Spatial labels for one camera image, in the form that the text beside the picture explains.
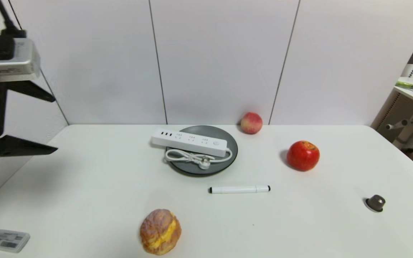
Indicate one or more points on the white power strip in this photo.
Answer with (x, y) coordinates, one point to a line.
(188, 141)

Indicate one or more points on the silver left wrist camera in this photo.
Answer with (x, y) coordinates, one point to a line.
(13, 61)

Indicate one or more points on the brown coffee capsule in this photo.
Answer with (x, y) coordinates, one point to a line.
(375, 203)

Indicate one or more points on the pink peach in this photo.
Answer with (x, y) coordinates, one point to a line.
(251, 123)

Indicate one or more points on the gray round plate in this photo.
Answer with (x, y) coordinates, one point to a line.
(224, 163)

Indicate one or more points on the clear plastic card case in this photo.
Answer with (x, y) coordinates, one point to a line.
(1, 239)

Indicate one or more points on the red apple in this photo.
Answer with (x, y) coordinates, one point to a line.
(303, 156)

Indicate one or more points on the white marker pen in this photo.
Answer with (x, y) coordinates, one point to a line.
(239, 189)

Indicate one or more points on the brown cream puff bread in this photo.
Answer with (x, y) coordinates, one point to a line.
(160, 232)

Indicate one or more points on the green tool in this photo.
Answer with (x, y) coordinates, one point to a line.
(407, 85)

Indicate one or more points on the white side desk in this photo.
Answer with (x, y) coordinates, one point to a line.
(412, 122)

